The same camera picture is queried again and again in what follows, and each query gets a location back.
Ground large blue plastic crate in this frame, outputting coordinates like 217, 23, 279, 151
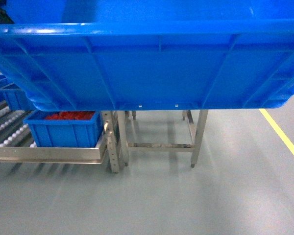
0, 0, 294, 111

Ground small blue bin behind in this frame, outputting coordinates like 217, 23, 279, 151
0, 83, 36, 111

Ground steel roller conveyor shelf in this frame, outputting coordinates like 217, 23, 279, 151
0, 101, 123, 173

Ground steel frame table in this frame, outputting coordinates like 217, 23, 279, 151
117, 110, 208, 168

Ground blue bin with red parts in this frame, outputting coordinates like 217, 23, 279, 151
24, 110, 103, 148

